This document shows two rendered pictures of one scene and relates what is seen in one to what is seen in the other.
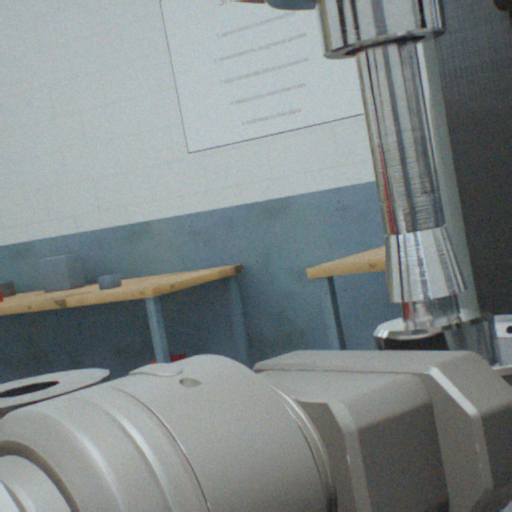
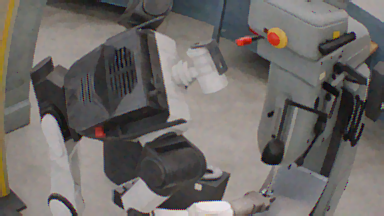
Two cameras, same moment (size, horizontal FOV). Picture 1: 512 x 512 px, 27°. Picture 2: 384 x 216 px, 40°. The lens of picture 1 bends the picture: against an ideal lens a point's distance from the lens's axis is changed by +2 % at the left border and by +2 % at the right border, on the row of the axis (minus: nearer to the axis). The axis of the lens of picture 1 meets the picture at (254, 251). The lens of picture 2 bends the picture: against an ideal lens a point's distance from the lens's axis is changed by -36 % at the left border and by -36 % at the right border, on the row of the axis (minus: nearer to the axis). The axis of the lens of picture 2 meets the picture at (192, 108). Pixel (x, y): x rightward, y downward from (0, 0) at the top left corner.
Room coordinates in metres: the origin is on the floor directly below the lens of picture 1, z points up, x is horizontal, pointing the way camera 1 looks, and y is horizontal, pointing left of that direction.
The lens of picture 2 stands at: (-1.56, 0.46, 2.35)
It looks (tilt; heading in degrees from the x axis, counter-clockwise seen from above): 25 degrees down; 354
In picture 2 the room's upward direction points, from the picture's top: 12 degrees clockwise
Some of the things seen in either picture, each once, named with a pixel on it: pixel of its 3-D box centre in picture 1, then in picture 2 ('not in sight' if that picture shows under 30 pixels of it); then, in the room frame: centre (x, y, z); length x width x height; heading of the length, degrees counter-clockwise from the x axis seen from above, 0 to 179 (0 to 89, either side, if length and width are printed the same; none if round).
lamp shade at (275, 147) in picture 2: not in sight; (274, 150); (0.22, 0.02, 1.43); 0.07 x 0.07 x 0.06
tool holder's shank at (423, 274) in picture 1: (406, 180); (273, 177); (0.41, -0.06, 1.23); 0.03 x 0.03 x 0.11
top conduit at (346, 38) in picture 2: not in sight; (339, 41); (0.35, -0.20, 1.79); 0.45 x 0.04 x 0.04; 144
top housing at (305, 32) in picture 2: not in sight; (306, 17); (0.42, -0.07, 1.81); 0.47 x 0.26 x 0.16; 144
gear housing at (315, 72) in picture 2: not in sight; (307, 49); (0.44, -0.09, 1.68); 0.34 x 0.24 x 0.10; 144
